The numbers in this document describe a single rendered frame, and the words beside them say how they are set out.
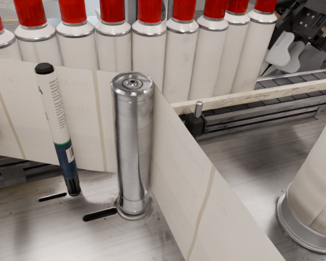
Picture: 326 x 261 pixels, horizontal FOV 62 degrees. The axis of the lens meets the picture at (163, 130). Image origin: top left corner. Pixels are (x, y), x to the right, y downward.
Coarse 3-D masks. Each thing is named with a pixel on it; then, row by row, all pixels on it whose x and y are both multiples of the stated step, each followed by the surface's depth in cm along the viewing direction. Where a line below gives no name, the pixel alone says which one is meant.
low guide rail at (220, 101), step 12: (300, 84) 55; (312, 84) 56; (324, 84) 57; (216, 96) 50; (228, 96) 50; (240, 96) 51; (252, 96) 52; (264, 96) 53; (276, 96) 54; (180, 108) 47; (192, 108) 48; (204, 108) 49
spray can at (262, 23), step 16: (256, 0) 45; (272, 0) 44; (256, 16) 45; (272, 16) 45; (256, 32) 46; (272, 32) 47; (256, 48) 48; (240, 64) 51; (256, 64) 50; (240, 80) 53; (256, 80) 53
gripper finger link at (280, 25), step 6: (288, 12) 48; (282, 18) 48; (288, 18) 48; (276, 24) 49; (282, 24) 48; (288, 24) 49; (276, 30) 49; (282, 30) 49; (288, 30) 49; (276, 36) 50; (270, 42) 51; (270, 48) 51
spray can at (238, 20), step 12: (228, 0) 44; (240, 0) 42; (228, 12) 44; (240, 12) 43; (240, 24) 44; (228, 36) 45; (240, 36) 45; (228, 48) 47; (240, 48) 47; (228, 60) 48; (228, 72) 50; (216, 84) 52; (228, 84) 52
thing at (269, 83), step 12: (324, 72) 67; (264, 84) 61; (276, 84) 61; (288, 84) 62; (288, 96) 58; (300, 96) 58; (312, 96) 59; (216, 108) 53; (228, 108) 53; (240, 108) 54
